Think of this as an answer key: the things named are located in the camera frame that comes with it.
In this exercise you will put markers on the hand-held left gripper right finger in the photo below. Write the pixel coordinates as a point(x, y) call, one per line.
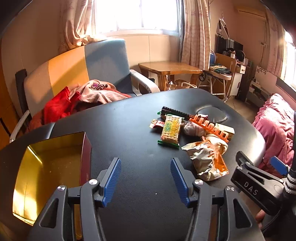
point(179, 180)

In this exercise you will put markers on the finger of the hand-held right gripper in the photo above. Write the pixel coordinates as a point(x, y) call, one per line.
point(245, 162)
point(278, 165)

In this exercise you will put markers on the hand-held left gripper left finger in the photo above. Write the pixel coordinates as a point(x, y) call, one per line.
point(112, 183)

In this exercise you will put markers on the white and orange snack bag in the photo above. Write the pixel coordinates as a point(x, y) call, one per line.
point(203, 157)

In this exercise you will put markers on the white knitted sock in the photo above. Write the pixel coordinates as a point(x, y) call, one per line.
point(223, 131)

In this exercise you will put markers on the orange plastic rack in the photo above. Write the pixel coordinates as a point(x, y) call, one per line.
point(209, 126)

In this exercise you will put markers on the cracker packet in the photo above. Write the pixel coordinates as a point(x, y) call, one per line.
point(171, 129)

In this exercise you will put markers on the gold box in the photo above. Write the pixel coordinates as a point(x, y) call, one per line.
point(46, 166)

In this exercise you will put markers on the brown building block bar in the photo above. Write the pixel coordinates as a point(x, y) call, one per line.
point(175, 111)

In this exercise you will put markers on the person's right hand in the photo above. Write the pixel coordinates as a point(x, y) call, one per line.
point(290, 185)

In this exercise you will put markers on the pink blanket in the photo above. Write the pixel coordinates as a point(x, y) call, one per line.
point(275, 120)

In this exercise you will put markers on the small red snack packet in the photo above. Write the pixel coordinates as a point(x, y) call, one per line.
point(156, 123)

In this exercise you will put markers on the white cabinet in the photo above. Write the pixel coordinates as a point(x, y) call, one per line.
point(238, 78)

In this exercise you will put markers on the white folding chair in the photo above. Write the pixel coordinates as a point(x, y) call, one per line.
point(215, 81)

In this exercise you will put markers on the pink cloth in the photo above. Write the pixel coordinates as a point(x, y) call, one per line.
point(99, 95)

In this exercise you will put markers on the red cloth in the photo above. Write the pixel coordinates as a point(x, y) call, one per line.
point(55, 106)

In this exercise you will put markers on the folded green and white clothes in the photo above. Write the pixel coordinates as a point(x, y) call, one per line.
point(219, 69)

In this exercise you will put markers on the rust brown cloth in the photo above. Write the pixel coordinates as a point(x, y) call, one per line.
point(37, 120)

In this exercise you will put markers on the wooden side table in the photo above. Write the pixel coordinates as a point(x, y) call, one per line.
point(168, 67)

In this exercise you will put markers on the black monitor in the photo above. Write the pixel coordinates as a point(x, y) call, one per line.
point(229, 45)

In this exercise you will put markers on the grey and yellow armchair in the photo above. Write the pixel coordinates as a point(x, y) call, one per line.
point(69, 62)

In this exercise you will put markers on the wooden wardrobe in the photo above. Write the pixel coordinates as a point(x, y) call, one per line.
point(4, 104)

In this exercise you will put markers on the floral curtain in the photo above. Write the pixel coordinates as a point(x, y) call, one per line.
point(195, 34)
point(76, 23)

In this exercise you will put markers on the window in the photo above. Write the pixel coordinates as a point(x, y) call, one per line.
point(138, 14)

